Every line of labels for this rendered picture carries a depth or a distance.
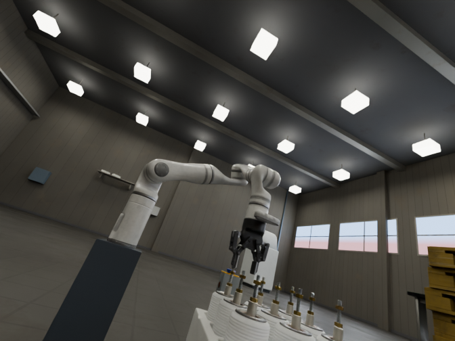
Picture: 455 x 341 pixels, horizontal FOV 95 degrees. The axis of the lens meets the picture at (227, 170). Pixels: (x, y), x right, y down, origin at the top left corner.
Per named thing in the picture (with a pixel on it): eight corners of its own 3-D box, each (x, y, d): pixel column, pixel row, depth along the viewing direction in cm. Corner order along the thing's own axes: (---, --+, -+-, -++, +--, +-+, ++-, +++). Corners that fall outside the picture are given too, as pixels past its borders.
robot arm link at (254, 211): (257, 216, 62) (261, 196, 64) (237, 218, 71) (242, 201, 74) (280, 226, 65) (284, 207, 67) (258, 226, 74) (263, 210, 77)
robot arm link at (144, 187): (147, 159, 86) (127, 197, 79) (154, 153, 79) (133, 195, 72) (166, 169, 90) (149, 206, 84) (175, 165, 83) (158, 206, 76)
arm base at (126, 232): (105, 241, 66) (131, 191, 73) (110, 240, 74) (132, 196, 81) (135, 249, 68) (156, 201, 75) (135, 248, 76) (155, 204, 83)
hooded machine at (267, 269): (272, 294, 590) (282, 234, 658) (250, 287, 569) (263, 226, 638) (256, 287, 662) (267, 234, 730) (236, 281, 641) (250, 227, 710)
